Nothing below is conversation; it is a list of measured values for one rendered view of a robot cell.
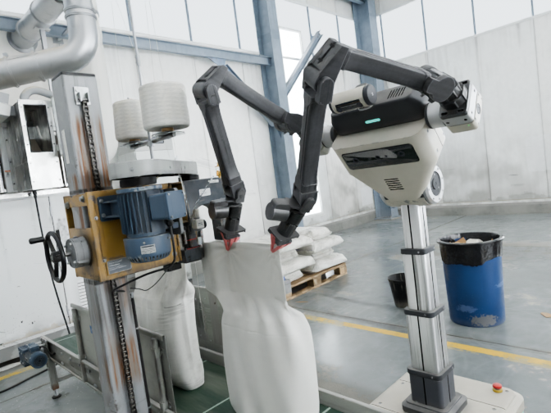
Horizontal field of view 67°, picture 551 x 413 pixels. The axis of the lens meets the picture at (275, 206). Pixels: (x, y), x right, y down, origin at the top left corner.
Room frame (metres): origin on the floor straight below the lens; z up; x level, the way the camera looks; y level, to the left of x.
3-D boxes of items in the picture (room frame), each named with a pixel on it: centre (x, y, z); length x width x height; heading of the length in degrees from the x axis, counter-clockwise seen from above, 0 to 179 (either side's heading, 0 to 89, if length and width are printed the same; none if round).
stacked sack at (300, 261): (4.63, -0.01, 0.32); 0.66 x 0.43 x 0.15; 136
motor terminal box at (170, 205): (1.38, 0.35, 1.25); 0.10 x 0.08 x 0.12; 159
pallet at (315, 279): (4.99, -0.07, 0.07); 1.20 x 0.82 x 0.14; 136
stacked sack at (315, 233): (5.24, -0.29, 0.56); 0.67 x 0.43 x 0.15; 44
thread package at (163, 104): (1.52, 0.35, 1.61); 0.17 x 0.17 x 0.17
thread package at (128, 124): (1.71, 0.53, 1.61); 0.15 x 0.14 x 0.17; 44
